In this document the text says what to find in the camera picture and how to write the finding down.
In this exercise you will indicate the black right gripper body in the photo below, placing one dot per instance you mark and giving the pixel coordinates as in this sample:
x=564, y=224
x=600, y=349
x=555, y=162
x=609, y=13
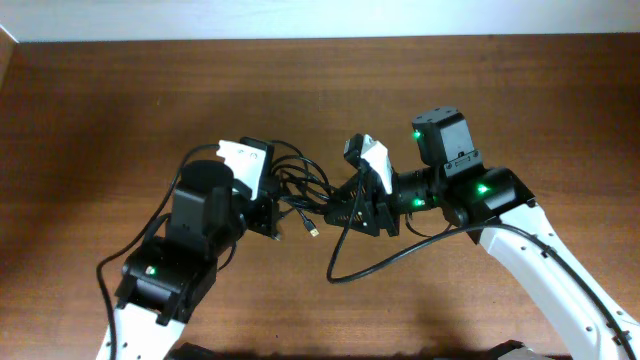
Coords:
x=378, y=211

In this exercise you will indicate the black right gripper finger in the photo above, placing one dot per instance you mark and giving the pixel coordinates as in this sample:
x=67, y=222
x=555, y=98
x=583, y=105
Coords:
x=358, y=215
x=358, y=182

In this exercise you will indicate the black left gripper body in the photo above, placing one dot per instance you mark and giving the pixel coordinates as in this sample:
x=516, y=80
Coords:
x=262, y=209

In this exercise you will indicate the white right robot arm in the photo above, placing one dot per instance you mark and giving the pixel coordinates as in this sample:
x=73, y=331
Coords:
x=497, y=211

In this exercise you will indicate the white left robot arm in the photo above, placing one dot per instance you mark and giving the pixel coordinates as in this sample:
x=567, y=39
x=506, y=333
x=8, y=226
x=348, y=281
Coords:
x=176, y=259

